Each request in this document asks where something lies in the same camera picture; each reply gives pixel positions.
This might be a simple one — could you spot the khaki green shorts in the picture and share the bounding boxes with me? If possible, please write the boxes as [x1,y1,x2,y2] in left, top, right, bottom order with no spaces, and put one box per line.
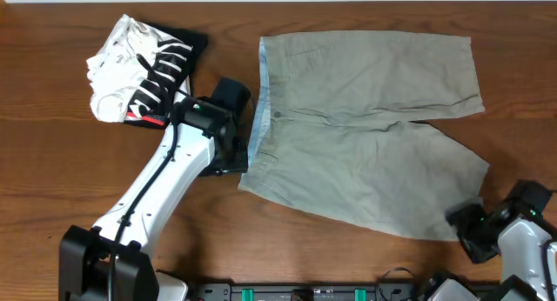
[238,30,488,241]

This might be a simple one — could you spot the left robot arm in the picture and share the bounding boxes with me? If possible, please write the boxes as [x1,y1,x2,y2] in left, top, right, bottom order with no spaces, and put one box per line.
[58,96,248,300]

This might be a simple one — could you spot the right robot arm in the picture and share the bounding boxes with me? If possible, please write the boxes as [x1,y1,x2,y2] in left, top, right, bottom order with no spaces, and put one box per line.
[415,197,556,301]

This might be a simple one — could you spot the black white striped garment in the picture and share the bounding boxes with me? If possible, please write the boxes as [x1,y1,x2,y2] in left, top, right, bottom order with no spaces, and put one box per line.
[124,23,209,129]

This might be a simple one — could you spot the white folded garment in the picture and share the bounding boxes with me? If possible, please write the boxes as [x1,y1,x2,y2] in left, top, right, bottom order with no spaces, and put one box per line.
[86,15,156,123]

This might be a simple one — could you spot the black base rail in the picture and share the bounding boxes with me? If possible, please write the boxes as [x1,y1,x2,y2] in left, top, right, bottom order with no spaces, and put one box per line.
[185,283,417,301]

